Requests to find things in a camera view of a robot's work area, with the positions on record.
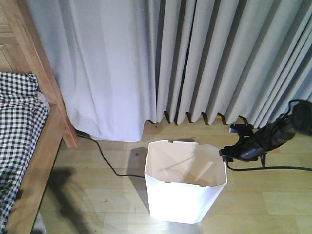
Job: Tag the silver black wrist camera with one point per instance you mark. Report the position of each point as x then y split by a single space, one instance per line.
243 130

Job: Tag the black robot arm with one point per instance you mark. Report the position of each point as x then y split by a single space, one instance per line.
297 119

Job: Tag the white plastic trash bin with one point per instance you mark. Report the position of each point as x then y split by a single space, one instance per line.
183 180

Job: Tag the grey pleated curtain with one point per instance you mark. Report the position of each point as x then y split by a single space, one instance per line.
234 58

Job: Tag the wooden bed frame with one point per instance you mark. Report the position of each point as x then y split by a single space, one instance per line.
21 51

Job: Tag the black white checkered bedding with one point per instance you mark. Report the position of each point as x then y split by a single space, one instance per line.
23 114

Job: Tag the white sheer curtain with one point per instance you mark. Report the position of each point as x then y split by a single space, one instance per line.
100 56

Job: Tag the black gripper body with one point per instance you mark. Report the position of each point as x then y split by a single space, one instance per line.
244 150

